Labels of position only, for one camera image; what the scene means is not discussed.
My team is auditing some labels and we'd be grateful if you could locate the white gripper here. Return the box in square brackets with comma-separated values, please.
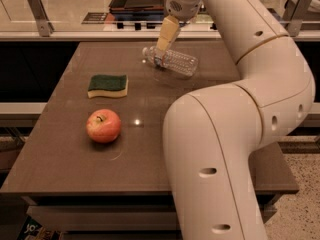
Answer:
[156, 0, 201, 54]

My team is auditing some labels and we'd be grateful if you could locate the clear plastic water bottle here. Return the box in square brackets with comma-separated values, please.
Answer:
[142, 46, 198, 78]

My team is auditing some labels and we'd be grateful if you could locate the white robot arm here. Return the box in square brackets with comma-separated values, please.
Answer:
[163, 0, 315, 240]

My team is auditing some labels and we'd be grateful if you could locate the green and yellow sponge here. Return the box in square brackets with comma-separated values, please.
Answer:
[87, 75, 128, 98]

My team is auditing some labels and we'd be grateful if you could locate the red apple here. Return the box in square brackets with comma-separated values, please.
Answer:
[86, 109, 121, 143]

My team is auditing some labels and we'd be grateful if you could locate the printed package on floor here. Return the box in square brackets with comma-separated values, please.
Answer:
[17, 216, 61, 240]

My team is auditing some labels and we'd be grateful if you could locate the left metal railing post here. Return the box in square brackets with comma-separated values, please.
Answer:
[27, 0, 54, 37]

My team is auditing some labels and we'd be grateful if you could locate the metal railing post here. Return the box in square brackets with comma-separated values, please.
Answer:
[27, 0, 54, 37]
[287, 0, 312, 37]

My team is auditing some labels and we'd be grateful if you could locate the right metal railing post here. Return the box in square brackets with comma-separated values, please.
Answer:
[287, 0, 312, 37]

